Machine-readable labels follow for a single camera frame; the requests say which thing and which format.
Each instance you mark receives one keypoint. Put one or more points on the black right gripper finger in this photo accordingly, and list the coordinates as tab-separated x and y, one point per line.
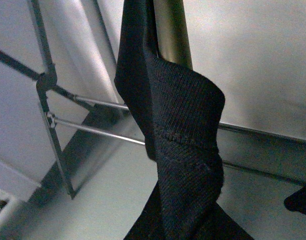
297	201

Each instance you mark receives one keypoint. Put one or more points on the black knit garment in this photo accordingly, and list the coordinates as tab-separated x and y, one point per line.
178	111

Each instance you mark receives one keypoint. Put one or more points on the lower metal rack rod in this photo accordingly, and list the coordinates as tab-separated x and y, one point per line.
98	130

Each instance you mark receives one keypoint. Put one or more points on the metal rack rod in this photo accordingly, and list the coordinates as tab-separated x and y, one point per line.
84	102
98	130

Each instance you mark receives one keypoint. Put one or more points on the upper metal rack rod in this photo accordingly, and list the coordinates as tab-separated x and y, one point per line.
84	102

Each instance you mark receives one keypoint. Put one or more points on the dark rack side frame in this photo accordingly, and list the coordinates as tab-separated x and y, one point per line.
46	81

